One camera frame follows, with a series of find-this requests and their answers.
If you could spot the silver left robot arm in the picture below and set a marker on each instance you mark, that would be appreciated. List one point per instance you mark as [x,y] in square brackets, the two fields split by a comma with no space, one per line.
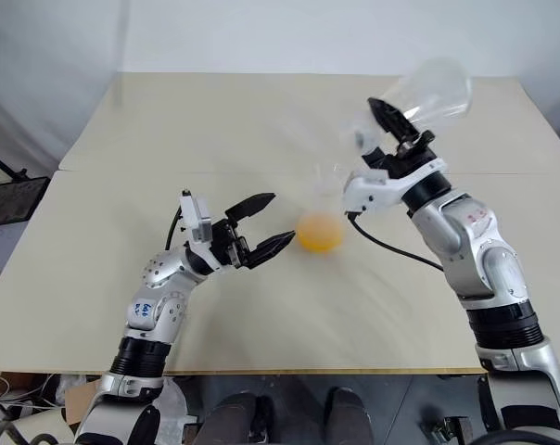
[159,273]

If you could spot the white plastic bag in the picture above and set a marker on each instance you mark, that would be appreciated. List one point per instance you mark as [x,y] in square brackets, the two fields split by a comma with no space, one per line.
[173,408]

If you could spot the black metal caster frame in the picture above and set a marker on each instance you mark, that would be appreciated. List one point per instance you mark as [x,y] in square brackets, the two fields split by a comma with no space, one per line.
[449,431]

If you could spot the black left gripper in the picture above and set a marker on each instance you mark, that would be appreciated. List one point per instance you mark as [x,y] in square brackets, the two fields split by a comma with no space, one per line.
[229,243]

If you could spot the large clear conical flask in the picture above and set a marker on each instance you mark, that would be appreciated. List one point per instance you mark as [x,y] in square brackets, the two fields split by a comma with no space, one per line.
[440,92]

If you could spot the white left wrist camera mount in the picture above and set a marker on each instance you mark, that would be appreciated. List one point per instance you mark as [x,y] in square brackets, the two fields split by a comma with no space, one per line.
[194,218]

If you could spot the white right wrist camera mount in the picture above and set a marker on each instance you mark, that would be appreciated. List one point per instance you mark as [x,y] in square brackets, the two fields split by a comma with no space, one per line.
[377,190]

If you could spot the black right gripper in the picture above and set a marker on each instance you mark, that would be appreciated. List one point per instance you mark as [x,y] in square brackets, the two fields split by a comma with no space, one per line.
[410,160]

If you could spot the brown cardboard box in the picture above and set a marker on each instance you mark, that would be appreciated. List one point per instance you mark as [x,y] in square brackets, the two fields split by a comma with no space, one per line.
[80,398]

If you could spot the clear plastic cup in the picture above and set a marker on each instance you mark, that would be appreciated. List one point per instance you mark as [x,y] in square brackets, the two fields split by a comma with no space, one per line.
[319,234]

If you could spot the black tablet screen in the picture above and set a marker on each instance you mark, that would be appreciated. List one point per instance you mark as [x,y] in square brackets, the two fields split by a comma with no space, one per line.
[11,199]

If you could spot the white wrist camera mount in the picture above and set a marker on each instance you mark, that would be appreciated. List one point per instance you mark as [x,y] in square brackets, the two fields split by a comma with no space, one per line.
[194,218]
[377,190]

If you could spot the dark rounded shape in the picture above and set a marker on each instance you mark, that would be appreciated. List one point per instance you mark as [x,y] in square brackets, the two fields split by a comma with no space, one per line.
[231,419]
[354,417]

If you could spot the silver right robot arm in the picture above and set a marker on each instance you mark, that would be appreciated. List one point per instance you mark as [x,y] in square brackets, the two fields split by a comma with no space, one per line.
[470,241]

